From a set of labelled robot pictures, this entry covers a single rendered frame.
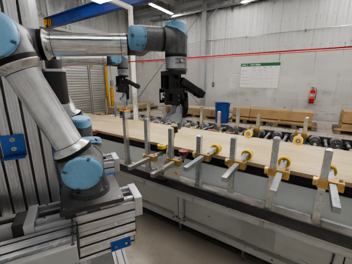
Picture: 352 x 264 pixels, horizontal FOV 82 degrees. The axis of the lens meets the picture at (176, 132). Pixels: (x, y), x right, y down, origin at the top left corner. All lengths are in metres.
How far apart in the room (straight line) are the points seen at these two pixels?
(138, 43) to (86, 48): 0.20
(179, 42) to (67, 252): 0.78
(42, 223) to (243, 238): 1.53
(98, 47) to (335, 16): 8.24
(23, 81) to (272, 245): 1.85
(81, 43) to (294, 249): 1.85
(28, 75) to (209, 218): 1.76
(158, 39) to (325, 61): 7.94
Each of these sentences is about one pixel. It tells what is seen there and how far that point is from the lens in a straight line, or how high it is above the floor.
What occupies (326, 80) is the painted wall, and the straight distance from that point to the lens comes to 8.45.
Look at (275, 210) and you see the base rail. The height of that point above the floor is 0.70.
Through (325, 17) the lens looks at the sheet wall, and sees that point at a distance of 8.69.
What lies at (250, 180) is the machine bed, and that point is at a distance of 1.68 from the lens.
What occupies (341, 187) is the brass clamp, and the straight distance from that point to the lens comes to 1.37.
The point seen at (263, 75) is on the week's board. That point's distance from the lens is 8.59.
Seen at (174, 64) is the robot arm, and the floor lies 1.53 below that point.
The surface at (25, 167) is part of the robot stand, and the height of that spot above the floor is 1.14.
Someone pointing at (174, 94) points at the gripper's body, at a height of 1.44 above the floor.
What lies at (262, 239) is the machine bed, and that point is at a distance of 1.94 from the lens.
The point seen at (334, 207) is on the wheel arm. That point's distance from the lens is 1.15.
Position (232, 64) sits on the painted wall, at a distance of 8.94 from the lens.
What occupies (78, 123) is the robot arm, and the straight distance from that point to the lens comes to 1.30.
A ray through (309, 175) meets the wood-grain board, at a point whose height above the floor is 0.89.
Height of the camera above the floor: 1.49
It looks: 14 degrees down
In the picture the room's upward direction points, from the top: straight up
